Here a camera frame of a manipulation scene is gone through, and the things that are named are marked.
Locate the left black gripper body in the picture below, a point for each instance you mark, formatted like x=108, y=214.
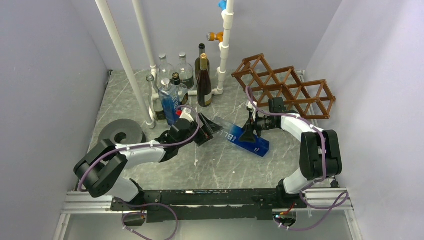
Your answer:
x=200, y=132

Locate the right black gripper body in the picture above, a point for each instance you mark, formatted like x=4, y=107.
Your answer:
x=263, y=123

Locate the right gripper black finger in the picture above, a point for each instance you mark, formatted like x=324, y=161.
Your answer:
x=248, y=135
x=250, y=123

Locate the dark bottle gold cap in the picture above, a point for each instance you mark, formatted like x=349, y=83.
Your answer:
x=204, y=85

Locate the blue labelled clear bottle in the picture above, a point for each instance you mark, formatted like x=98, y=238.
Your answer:
x=170, y=100

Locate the small dark capped bottle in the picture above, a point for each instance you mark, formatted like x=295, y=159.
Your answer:
x=181, y=89

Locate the clear bottle dark label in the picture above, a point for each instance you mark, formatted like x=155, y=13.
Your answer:
x=185, y=71

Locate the clear bottle red green label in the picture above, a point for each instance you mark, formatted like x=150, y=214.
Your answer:
x=165, y=69

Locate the dark bottle silver cap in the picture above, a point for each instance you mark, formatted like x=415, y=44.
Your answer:
x=201, y=50

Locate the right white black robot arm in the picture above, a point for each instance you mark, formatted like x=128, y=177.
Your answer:
x=319, y=157

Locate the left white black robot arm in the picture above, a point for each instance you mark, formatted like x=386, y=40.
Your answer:
x=99, y=171

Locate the brown wooden wine rack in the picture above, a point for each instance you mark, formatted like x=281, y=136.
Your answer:
x=313, y=100

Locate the standing clear empty bottle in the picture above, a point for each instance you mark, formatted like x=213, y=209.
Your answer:
x=155, y=103

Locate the orange valve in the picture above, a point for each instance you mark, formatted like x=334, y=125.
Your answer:
x=211, y=36

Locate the blue valve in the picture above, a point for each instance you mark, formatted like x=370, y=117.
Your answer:
x=222, y=4

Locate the slanted white pvc pipe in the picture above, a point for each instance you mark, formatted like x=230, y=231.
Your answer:
x=108, y=19

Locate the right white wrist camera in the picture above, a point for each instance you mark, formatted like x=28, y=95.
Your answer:
x=251, y=106

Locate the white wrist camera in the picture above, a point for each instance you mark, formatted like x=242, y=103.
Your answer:
x=187, y=114
x=251, y=106

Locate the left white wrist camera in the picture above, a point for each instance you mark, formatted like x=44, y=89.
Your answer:
x=187, y=114

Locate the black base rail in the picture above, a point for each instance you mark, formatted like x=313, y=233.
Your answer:
x=211, y=204

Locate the aluminium frame rail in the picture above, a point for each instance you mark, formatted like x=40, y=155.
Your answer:
x=315, y=199

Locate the white pvc pipe frame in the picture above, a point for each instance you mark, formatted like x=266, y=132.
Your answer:
x=224, y=46

